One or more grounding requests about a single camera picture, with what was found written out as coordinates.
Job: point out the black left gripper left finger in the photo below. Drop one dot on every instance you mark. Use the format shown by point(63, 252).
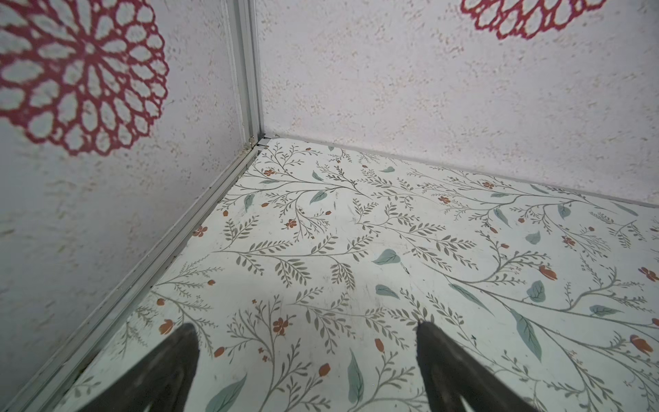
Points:
point(161, 381)

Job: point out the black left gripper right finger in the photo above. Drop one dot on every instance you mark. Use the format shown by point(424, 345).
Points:
point(455, 381)

